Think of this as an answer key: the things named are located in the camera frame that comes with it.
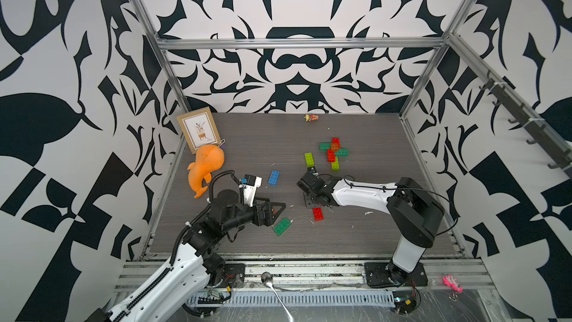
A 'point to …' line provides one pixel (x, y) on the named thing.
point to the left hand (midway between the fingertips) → (275, 199)
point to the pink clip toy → (449, 280)
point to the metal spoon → (267, 279)
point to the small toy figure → (311, 117)
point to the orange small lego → (334, 147)
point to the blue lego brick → (274, 178)
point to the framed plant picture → (199, 129)
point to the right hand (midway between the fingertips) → (309, 195)
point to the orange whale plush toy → (209, 159)
